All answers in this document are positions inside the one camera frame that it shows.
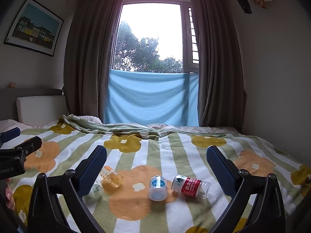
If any white blue-label cup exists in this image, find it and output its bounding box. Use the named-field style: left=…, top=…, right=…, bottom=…
left=148, top=175, right=168, bottom=201

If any green-label white cup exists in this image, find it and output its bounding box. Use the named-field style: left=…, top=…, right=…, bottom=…
left=88, top=183, right=104, bottom=198

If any red-label clear cup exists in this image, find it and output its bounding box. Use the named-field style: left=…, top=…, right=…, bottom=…
left=171, top=174, right=211, bottom=199

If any orange-label clear cup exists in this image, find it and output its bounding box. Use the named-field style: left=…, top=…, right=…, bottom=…
left=101, top=166, right=124, bottom=188

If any person's left hand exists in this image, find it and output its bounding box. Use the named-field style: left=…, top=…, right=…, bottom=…
left=5, top=178, right=15, bottom=210

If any white pillow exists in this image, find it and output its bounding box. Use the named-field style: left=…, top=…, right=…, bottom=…
left=16, top=95, right=67, bottom=126

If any grey headboard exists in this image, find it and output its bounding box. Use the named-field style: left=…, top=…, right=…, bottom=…
left=0, top=88, right=62, bottom=121

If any small orange figurine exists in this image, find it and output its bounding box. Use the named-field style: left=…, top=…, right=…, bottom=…
left=7, top=82, right=16, bottom=88

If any framed city picture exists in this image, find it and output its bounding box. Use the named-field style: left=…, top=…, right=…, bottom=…
left=4, top=0, right=64, bottom=57

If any flower striped blanket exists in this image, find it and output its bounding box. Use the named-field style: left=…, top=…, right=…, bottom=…
left=1, top=115, right=310, bottom=232

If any left brown curtain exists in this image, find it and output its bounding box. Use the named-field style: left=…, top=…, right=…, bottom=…
left=63, top=0, right=123, bottom=120

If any brown curtain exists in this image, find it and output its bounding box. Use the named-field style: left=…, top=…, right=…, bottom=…
left=63, top=0, right=123, bottom=120
left=190, top=0, right=247, bottom=132

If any light blue hanging cloth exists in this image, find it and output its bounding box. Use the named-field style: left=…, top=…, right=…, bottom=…
left=104, top=70, right=199, bottom=127

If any right brown curtain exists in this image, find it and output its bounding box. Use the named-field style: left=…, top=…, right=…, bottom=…
left=190, top=0, right=247, bottom=132

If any window frame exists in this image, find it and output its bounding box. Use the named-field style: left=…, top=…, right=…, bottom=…
left=112, top=0, right=199, bottom=73

